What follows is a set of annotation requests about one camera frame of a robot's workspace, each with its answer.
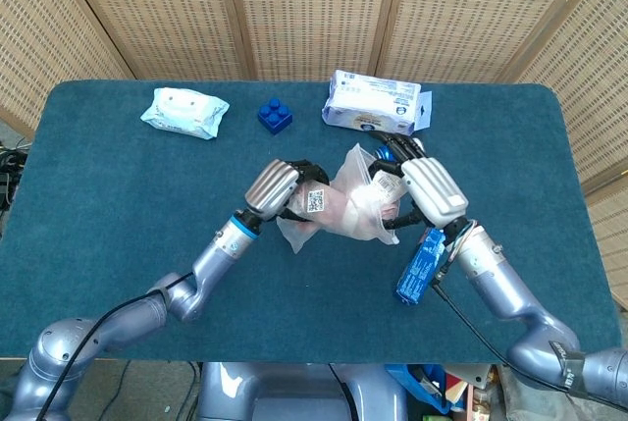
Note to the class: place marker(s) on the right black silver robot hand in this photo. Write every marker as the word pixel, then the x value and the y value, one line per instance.
pixel 434 190

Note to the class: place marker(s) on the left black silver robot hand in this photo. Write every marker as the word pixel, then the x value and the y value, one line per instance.
pixel 272 188

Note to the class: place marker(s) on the translucent white zip bag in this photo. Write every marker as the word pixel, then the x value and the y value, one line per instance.
pixel 353 166

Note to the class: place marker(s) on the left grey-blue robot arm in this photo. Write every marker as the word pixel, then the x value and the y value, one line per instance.
pixel 216 259

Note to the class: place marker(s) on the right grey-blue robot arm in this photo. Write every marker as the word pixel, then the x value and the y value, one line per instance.
pixel 510 288

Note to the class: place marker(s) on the blue white drink can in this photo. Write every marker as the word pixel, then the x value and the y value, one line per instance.
pixel 384 152

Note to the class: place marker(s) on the blue toy building brick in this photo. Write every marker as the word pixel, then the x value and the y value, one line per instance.
pixel 275 117

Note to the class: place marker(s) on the long blue cardboard box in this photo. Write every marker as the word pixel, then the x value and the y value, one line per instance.
pixel 417 274

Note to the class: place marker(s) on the white blue milk powder box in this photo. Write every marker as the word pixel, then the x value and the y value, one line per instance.
pixel 368 104

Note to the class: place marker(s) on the light blue wet wipes pack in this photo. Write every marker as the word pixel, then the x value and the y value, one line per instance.
pixel 184 114

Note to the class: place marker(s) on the blue felt table cover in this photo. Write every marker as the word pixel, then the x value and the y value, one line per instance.
pixel 314 313

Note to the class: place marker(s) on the bamboo folding screen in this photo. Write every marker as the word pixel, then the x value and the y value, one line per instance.
pixel 314 9

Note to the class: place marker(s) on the blue plastic storage bin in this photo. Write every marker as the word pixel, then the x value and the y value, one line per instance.
pixel 422 386

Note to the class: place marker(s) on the grey-blue robot torso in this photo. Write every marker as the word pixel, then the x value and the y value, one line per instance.
pixel 294 396

